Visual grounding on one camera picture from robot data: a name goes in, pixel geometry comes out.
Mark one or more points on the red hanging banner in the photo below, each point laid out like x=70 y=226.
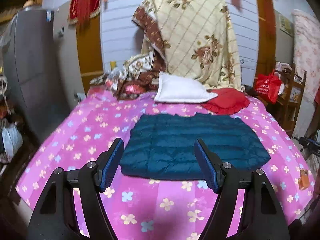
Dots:
x=82 y=11

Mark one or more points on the beige floral blanket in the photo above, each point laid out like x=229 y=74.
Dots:
x=194 y=38

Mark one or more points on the cluttered shelf pile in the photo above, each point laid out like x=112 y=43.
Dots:
x=11 y=138

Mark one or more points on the grey refrigerator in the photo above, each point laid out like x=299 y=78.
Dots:
x=41 y=64

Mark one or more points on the pink floral bed sheet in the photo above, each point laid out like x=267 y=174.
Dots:
x=149 y=208

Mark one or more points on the brown patterned bedding pile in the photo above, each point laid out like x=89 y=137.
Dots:
x=138 y=75

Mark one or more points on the red plastic bag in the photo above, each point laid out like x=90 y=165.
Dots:
x=268 y=86

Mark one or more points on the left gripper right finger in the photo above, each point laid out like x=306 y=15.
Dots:
x=210 y=165

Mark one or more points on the red pillow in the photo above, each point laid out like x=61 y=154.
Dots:
x=228 y=101

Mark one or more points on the white pillow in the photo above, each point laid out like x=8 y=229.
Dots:
x=175 y=89

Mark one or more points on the teal down jacket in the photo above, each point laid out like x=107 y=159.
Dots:
x=161 y=147

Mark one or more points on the small orange box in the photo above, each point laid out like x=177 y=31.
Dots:
x=303 y=180

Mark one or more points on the pink floral curtain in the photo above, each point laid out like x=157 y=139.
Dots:
x=306 y=51

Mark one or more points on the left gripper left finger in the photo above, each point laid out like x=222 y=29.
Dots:
x=108 y=163

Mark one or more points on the wooden chair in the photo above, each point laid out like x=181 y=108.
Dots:
x=287 y=106

